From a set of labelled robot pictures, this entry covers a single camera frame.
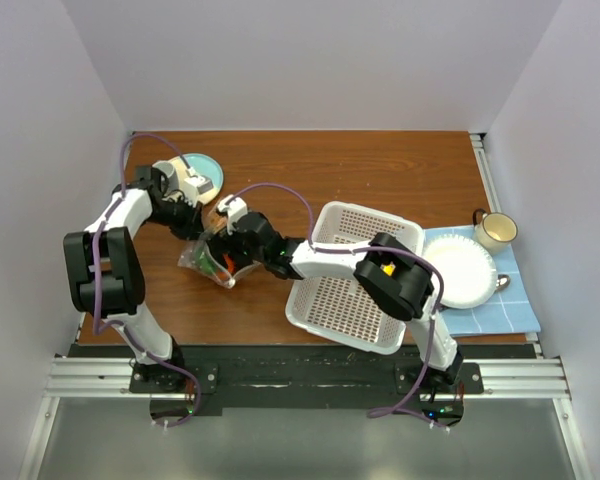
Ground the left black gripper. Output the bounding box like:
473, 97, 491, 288
145, 195, 209, 242

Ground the clear zip top bag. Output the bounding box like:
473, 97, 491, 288
177, 208, 259, 289

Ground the yellow fake lemon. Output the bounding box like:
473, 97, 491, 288
381, 263, 396, 276

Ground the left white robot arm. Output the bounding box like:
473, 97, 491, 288
63, 161, 211, 395

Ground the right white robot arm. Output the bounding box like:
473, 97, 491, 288
203, 211, 463, 393

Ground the orange fake tomato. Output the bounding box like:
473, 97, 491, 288
223, 254, 236, 275

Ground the orange fake carrot bunch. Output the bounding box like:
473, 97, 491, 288
206, 209, 228, 232

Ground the green fake pepper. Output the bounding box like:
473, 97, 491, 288
192, 251, 216, 276

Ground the small grey cup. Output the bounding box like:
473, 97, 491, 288
152, 160, 179, 195

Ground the cream and blue plate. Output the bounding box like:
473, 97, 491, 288
170, 153, 224, 204

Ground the white perforated plastic basket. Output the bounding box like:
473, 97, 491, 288
285, 201, 425, 355

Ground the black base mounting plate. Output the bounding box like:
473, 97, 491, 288
129, 345, 533, 426

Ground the white paper plate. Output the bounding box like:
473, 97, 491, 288
423, 234, 498, 310

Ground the cream enamel mug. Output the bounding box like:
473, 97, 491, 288
472, 208, 518, 255

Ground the metal spoon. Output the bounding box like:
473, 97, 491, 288
495, 274, 511, 292

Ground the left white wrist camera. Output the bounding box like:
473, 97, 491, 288
179, 174, 216, 205

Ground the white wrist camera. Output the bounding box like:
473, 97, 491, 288
215, 195, 249, 235
179, 174, 216, 205

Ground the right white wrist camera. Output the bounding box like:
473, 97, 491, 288
215, 195, 249, 235

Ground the aluminium frame rail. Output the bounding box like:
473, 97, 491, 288
43, 357, 571, 400

